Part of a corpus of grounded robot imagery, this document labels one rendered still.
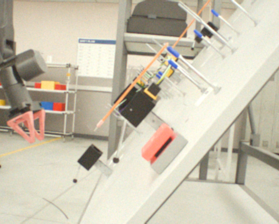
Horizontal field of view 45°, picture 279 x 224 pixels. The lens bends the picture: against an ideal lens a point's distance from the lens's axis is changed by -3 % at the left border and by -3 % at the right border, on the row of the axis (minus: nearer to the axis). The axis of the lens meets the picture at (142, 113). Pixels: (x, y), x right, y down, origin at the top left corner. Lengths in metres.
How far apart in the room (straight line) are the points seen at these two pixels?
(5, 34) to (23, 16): 8.39
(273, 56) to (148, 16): 1.35
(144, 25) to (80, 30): 6.98
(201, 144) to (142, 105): 0.24
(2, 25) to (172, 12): 1.01
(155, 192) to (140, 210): 0.03
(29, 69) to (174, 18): 1.01
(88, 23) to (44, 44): 1.23
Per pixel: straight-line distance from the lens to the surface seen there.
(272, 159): 1.26
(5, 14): 0.96
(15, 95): 0.92
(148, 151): 0.44
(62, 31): 8.83
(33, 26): 9.16
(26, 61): 0.91
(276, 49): 0.43
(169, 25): 1.74
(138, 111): 0.63
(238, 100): 0.41
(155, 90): 0.63
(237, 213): 1.24
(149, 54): 2.19
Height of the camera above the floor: 1.17
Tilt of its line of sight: 3 degrees down
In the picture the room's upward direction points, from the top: 5 degrees clockwise
